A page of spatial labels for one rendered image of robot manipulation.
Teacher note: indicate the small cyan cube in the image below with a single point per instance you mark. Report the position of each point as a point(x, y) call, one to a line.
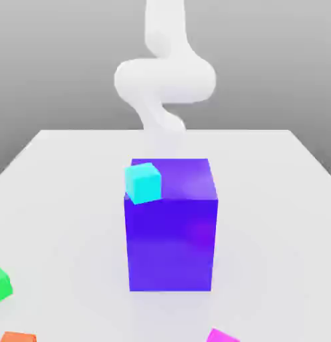
point(143, 184)

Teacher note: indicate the small magenta cube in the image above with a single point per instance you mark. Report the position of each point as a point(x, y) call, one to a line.
point(221, 336)

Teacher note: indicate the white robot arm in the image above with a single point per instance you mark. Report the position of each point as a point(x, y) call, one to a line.
point(165, 80)

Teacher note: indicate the small green cube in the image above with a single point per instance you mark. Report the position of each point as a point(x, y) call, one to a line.
point(0, 286)

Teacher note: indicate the small orange cube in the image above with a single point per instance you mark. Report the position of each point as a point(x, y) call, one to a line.
point(18, 337)

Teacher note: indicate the large purple box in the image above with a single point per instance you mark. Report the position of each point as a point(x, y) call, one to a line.
point(170, 240)

